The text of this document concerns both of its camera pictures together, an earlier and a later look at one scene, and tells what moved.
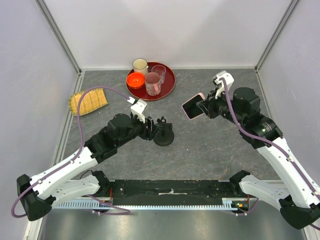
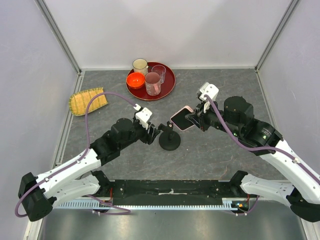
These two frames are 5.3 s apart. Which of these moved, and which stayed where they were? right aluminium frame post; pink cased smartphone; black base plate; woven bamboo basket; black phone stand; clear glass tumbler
Moved: black phone stand; pink cased smartphone
Stayed: right aluminium frame post; clear glass tumbler; woven bamboo basket; black base plate
